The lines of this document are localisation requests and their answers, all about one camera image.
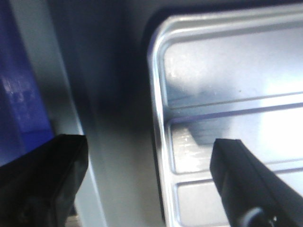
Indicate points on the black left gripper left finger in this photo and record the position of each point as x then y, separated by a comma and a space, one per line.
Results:
38, 189

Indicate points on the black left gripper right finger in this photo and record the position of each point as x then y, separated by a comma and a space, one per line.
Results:
251, 194

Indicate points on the silver metal tray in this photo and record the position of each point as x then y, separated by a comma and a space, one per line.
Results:
230, 74

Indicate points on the blue bin lower left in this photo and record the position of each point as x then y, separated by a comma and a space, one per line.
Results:
24, 123

